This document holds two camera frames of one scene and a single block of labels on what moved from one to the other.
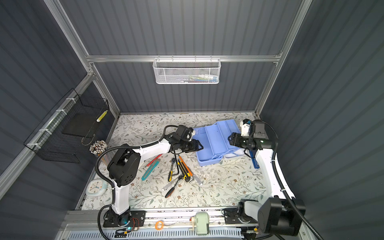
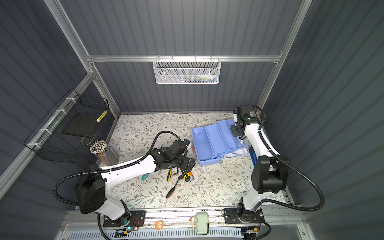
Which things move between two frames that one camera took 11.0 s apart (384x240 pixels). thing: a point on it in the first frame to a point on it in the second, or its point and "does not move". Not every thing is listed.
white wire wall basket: x=187 y=70 does not move
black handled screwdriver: x=171 y=191 does not move
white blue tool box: x=214 y=139 does not move
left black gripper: x=193 y=147 to x=185 y=165
